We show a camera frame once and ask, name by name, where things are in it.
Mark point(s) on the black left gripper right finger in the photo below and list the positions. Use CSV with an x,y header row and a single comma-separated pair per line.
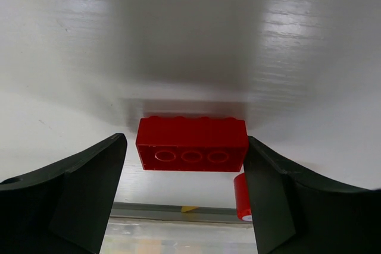
x,y
296,210

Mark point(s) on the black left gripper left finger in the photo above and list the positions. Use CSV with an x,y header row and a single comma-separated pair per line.
x,y
63,207

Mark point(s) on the red flower lego piece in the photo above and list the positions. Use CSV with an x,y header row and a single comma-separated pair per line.
x,y
243,207

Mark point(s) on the long red lego brick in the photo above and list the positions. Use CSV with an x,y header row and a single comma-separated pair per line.
x,y
192,144

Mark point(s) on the yellow tape scrap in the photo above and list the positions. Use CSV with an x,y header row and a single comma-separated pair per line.
x,y
189,208

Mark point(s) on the aluminium table rail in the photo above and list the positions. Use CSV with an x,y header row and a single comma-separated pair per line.
x,y
176,213

